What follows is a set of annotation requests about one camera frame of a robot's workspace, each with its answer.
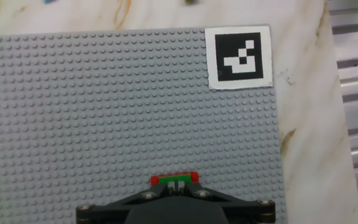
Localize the black white ArUco marker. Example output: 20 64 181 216
204 24 273 91

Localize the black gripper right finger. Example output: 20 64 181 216
178 182 276 224

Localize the red Lego brick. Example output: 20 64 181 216
150 171 200 187

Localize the grey Lego baseplate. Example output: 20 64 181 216
0 26 287 224

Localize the green Lego plate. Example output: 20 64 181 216
158 174 192 184

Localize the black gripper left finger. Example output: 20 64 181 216
75 182 176 224

